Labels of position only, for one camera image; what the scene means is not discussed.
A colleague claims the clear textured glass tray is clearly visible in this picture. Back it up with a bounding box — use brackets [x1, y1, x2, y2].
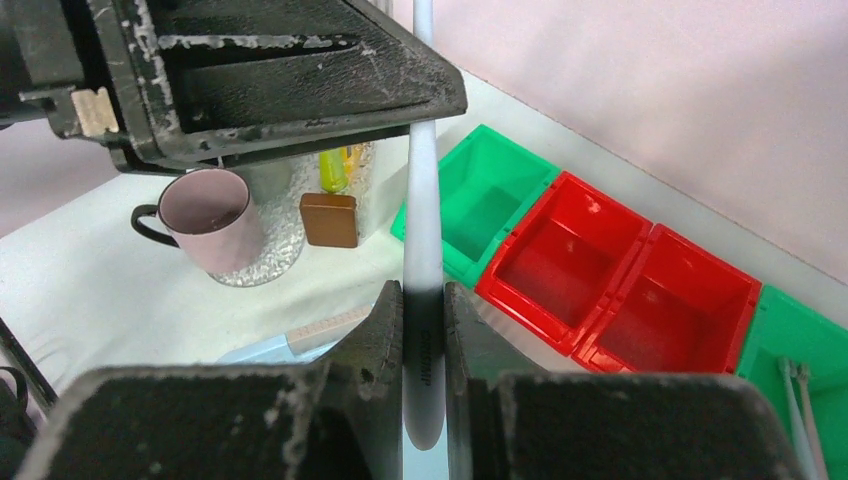
[211, 142, 376, 288]

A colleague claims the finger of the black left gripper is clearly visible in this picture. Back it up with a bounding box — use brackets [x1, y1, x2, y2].
[88, 1, 468, 174]

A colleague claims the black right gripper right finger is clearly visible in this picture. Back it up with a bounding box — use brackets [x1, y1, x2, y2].
[444, 282, 803, 479]

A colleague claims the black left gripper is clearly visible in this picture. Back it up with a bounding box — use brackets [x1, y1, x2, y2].
[1, 1, 133, 143]

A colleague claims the red plastic bin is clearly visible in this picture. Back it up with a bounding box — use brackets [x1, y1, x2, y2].
[475, 172, 762, 374]

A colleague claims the green bin with toothpaste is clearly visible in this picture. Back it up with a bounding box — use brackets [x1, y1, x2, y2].
[390, 124, 563, 290]

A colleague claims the light blue plastic basket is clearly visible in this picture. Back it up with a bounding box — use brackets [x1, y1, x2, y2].
[217, 304, 449, 480]

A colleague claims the glass jar with brown lid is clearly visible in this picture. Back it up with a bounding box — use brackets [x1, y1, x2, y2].
[299, 193, 359, 249]

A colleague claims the pink ceramic mug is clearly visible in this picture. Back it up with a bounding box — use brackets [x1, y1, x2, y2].
[130, 169, 265, 275]

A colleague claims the green bin with toothbrushes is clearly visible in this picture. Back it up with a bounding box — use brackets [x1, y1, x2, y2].
[735, 284, 848, 480]

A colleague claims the yellow toothpaste tube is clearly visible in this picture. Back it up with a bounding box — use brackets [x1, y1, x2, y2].
[341, 143, 369, 184]

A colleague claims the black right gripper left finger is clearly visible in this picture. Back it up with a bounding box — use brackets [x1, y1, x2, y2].
[17, 281, 403, 479]

